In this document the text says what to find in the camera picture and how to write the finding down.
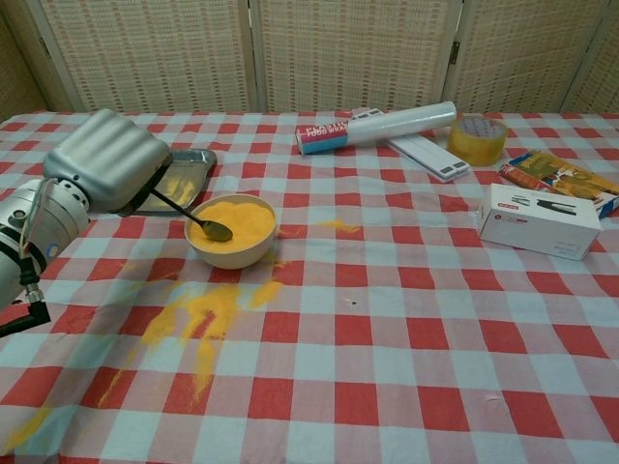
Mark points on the woven folding screen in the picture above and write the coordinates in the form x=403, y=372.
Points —
x=155, y=53

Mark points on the colourful crayon box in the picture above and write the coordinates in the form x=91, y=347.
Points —
x=556, y=176

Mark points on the red white checkered tablecloth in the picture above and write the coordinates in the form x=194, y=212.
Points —
x=387, y=338

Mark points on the plastic food wrap roll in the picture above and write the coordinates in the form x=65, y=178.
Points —
x=387, y=126

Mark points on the rectangular steel tray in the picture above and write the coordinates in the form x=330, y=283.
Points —
x=193, y=162

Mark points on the white stapler box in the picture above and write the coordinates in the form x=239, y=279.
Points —
x=532, y=227

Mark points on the clear yellow tape roll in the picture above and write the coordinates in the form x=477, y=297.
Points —
x=474, y=152

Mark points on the yellow bowl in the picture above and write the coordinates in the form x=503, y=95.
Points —
x=232, y=256

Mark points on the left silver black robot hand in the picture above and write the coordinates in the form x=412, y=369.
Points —
x=106, y=159

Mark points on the dark metal spoon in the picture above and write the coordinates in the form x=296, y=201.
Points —
x=217, y=233

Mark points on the yellow powder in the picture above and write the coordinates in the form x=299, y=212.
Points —
x=208, y=304

